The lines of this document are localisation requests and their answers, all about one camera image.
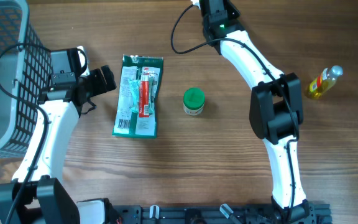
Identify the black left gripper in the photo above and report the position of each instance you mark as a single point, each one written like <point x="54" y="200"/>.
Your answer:
<point x="102" y="88"/>

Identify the teal white small packet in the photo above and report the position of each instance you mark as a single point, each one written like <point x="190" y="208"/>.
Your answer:
<point x="135" y="92"/>

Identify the red white small packet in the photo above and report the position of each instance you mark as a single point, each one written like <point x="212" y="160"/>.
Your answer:
<point x="145" y="94"/>

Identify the green lid jar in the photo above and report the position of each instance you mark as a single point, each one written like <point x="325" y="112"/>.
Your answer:
<point x="193" y="101"/>

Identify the yellow dish soap bottle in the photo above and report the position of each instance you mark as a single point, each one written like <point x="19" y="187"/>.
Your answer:
<point x="323" y="82"/>

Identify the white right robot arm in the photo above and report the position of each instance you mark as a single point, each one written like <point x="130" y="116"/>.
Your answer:
<point x="276" y="113"/>

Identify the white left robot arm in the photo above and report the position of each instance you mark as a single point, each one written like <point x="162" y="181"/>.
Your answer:
<point x="36" y="193"/>

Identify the green 3M gloves package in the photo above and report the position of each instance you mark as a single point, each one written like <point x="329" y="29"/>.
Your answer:
<point x="129" y="124"/>

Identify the grey mesh basket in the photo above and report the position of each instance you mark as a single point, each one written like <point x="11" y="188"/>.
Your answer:
<point x="24" y="71"/>

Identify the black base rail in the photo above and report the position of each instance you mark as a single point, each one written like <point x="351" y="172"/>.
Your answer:
<point x="252" y="213"/>

